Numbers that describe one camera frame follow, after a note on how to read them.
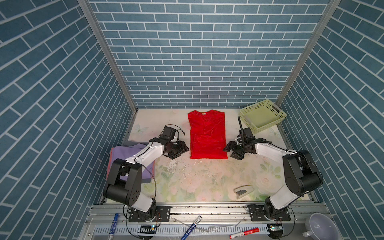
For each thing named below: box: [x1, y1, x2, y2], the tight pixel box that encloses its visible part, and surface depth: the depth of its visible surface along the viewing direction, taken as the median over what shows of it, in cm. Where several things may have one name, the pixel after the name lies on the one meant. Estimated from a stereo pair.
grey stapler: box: [233, 184, 254, 200], surface depth 82 cm
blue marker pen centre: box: [181, 215, 203, 240], surface depth 70 cm
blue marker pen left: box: [107, 212, 119, 240], surface depth 70 cm
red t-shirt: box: [187, 109, 228, 160], surface depth 107 cm
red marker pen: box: [229, 228, 261, 240], surface depth 69 cm
